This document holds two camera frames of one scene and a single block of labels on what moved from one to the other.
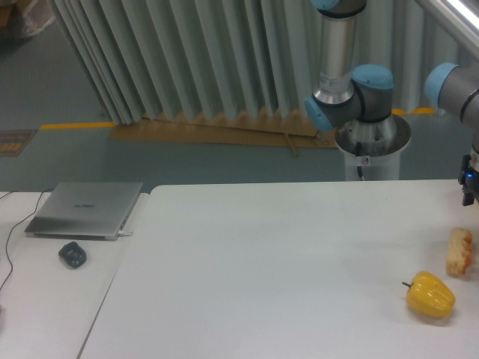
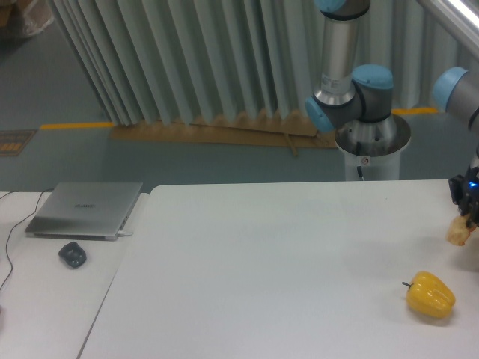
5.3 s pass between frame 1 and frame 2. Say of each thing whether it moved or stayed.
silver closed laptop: stayed
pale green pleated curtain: stayed
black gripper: moved
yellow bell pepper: stayed
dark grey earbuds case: stayed
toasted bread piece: moved
